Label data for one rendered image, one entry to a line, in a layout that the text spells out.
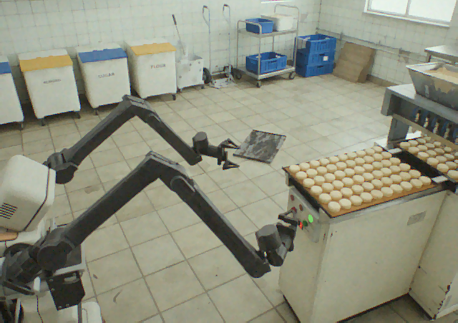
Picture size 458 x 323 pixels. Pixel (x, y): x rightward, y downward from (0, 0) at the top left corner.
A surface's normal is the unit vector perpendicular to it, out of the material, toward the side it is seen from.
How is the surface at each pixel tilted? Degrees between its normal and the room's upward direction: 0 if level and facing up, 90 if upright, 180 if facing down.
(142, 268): 0
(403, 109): 90
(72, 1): 90
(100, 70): 91
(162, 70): 91
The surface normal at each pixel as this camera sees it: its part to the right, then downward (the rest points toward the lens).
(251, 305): 0.00, -0.87
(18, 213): 0.37, 0.45
